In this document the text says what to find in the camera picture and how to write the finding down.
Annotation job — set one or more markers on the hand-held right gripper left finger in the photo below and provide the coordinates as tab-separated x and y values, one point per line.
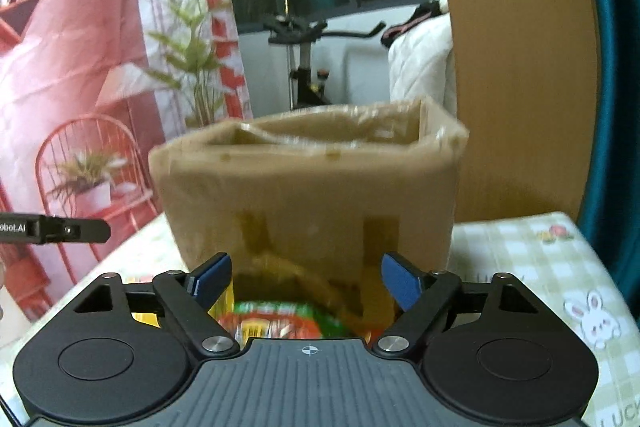
216	271

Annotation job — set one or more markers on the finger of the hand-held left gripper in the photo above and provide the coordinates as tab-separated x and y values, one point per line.
75	232

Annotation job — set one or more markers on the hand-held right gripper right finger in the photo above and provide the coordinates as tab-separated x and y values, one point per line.
400	279

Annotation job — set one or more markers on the yellow snack packet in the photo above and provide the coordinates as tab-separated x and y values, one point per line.
223	302

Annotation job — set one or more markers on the green red snack packet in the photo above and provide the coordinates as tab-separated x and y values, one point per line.
280	322

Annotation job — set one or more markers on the brown paper bag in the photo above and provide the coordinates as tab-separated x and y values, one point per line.
310	202

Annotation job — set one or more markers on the clear plastic liner bag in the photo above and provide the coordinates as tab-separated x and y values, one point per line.
350	127

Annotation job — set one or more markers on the green checkered tablecloth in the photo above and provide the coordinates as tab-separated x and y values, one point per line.
525	252

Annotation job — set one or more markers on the red printed backdrop cloth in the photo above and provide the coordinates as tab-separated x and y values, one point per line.
75	72

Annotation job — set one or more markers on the white quilted blanket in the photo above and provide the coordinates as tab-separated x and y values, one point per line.
420	67

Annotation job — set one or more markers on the black exercise bike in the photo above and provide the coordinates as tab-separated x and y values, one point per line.
302	72

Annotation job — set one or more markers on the wooden panel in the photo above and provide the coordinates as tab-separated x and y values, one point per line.
515	57

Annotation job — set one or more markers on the black pink cloth item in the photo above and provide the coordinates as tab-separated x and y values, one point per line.
415	19

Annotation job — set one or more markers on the teal curtain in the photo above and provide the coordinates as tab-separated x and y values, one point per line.
620	107

